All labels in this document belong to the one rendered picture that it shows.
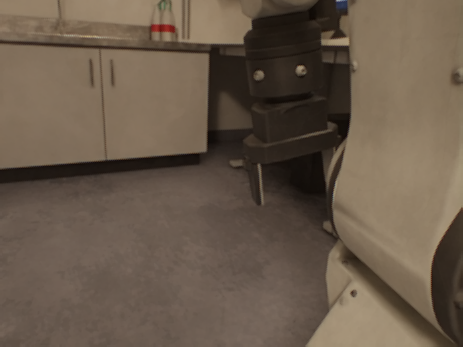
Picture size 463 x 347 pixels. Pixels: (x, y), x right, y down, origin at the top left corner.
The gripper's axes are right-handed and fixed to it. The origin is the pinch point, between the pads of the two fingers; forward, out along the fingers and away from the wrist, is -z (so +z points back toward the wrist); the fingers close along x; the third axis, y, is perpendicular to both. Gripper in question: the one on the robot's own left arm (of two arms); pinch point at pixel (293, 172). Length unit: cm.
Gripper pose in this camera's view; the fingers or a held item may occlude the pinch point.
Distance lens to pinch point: 48.0
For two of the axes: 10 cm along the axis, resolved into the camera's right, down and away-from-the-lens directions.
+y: -2.7, -3.0, 9.2
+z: -1.4, -9.3, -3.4
